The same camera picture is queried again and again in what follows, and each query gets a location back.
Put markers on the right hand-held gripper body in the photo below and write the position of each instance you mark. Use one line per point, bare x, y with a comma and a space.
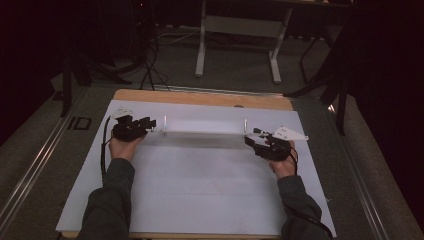
275, 150

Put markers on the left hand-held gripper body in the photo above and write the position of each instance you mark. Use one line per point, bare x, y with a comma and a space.
126, 131

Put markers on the person's left hand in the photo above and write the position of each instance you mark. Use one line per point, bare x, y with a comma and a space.
123, 150

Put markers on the person's right hand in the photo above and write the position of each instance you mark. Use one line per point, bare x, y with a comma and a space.
285, 168

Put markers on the wooden table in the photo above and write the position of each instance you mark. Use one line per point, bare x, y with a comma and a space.
200, 97

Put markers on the white table mat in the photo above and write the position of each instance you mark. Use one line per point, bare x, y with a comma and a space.
200, 186

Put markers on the black metal stand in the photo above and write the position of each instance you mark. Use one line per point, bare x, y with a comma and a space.
340, 100
66, 86

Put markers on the aluminium rail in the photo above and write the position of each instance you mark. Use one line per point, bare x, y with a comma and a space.
36, 160
361, 180

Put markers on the white metal desk frame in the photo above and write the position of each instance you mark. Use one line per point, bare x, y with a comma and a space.
240, 26

